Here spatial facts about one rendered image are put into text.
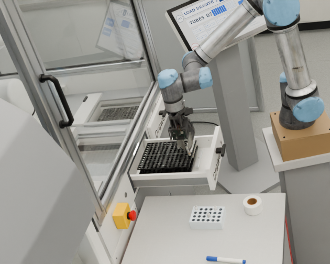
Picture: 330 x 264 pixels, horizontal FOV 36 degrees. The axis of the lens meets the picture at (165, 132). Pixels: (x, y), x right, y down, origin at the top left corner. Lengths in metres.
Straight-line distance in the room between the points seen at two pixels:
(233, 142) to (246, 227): 1.30
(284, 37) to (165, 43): 2.06
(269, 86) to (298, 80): 2.29
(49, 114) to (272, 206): 0.92
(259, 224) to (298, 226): 0.58
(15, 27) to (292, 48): 0.94
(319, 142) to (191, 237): 0.65
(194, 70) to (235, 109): 1.22
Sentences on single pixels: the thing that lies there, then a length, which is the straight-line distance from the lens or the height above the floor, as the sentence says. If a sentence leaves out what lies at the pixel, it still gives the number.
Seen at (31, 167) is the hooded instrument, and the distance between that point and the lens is 1.02.
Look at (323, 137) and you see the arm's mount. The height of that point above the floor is 0.84.
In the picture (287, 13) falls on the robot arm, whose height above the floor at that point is 1.43.
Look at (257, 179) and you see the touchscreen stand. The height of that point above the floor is 0.03.
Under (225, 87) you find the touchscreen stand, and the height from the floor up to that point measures 0.66.
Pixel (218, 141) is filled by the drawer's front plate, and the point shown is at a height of 0.90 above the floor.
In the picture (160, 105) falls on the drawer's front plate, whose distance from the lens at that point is 2.39.
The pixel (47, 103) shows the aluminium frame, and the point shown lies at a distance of 1.52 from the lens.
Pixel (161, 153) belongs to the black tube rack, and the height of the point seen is 0.87.
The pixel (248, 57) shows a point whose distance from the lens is 3.66.
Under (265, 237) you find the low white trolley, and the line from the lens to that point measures 1.85.
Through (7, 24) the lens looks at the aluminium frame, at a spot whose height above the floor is 1.72.
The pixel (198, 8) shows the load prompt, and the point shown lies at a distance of 2.74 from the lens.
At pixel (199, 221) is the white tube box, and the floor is 0.80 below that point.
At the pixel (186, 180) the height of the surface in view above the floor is 0.86.
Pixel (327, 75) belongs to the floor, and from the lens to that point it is 4.22.
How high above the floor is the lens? 2.11
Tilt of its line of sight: 33 degrees down
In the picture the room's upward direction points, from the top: 16 degrees counter-clockwise
